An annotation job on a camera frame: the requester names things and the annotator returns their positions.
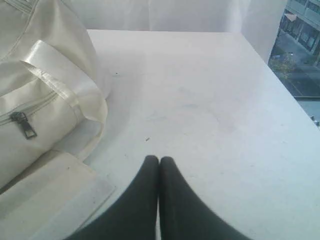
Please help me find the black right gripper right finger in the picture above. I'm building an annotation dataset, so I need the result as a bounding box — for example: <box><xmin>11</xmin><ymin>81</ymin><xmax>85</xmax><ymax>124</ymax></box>
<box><xmin>159</xmin><ymin>156</ymin><xmax>248</xmax><ymax>240</ymax></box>

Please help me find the cream strap pad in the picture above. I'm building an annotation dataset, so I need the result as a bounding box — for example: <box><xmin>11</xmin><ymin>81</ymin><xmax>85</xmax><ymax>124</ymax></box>
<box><xmin>0</xmin><ymin>152</ymin><xmax>114</xmax><ymax>240</ymax></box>

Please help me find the dark metal zipper pull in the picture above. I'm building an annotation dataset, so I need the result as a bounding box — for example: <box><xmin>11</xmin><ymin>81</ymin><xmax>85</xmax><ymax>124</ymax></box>
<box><xmin>10</xmin><ymin>111</ymin><xmax>38</xmax><ymax>140</ymax></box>

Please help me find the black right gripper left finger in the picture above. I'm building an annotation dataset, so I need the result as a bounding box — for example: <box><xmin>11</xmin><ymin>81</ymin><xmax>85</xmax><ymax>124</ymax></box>
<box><xmin>68</xmin><ymin>155</ymin><xmax>159</xmax><ymax>240</ymax></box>

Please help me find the cream canvas duffel bag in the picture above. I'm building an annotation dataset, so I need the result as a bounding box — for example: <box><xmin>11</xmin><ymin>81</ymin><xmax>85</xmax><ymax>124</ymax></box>
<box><xmin>0</xmin><ymin>0</ymin><xmax>108</xmax><ymax>187</ymax></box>

